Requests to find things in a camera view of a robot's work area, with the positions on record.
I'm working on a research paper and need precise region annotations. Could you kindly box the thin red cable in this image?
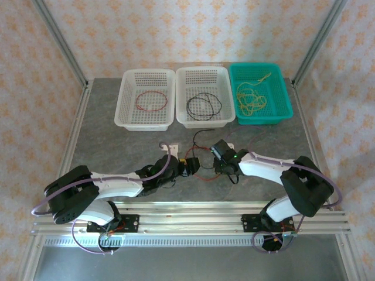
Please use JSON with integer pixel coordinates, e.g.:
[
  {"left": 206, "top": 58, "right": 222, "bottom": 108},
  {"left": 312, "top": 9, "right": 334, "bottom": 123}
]
[
  {"left": 135, "top": 90, "right": 168, "bottom": 112},
  {"left": 186, "top": 145, "right": 219, "bottom": 181}
]

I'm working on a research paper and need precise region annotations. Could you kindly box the white perforated plastic basket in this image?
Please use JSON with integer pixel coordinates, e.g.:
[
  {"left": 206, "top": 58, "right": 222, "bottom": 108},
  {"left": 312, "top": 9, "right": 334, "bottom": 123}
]
[
  {"left": 113, "top": 68, "right": 176, "bottom": 132},
  {"left": 175, "top": 66, "right": 237, "bottom": 130}
]

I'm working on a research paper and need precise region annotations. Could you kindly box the teal perforated plastic basket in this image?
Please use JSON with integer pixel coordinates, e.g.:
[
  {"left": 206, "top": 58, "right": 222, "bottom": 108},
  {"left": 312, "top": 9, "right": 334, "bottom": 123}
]
[{"left": 228, "top": 62, "right": 294, "bottom": 126}]

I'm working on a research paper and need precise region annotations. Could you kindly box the grey metal sheet panel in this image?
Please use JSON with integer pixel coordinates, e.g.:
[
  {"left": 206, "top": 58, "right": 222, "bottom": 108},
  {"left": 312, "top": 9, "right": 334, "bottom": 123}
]
[{"left": 32, "top": 245, "right": 349, "bottom": 281}]

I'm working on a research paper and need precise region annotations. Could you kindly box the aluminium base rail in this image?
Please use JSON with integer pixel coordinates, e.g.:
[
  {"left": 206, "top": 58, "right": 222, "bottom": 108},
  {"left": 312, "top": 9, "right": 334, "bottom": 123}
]
[{"left": 30, "top": 200, "right": 352, "bottom": 235}]

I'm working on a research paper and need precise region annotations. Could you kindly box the slotted grey cable duct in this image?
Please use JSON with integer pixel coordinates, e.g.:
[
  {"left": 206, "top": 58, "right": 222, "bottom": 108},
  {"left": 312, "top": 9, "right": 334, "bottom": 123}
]
[{"left": 43, "top": 235, "right": 294, "bottom": 248}]

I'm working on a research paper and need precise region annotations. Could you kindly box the aluminium table side rail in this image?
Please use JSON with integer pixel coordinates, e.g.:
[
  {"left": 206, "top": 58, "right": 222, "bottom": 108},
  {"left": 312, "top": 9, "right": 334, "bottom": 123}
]
[
  {"left": 22, "top": 80, "right": 94, "bottom": 281},
  {"left": 291, "top": 80, "right": 354, "bottom": 281}
]

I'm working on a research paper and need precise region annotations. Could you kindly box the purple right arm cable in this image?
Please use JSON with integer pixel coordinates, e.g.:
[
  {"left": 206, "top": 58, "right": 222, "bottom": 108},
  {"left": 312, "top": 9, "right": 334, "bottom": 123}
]
[{"left": 225, "top": 125, "right": 343, "bottom": 255}]

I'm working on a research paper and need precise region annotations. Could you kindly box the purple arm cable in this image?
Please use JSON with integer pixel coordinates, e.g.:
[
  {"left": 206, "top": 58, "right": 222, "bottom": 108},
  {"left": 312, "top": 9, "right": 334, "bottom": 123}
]
[
  {"left": 225, "top": 125, "right": 343, "bottom": 255},
  {"left": 31, "top": 142, "right": 173, "bottom": 256}
]

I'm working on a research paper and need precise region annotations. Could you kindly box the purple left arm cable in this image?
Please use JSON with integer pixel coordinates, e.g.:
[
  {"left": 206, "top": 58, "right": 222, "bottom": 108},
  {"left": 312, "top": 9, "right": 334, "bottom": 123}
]
[{"left": 31, "top": 142, "right": 173, "bottom": 256}]

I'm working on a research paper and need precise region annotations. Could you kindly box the aluminium frame post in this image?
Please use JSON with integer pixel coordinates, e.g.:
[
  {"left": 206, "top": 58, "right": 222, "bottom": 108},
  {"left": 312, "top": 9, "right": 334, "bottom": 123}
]
[
  {"left": 291, "top": 0, "right": 349, "bottom": 88},
  {"left": 31, "top": 0, "right": 90, "bottom": 88}
]

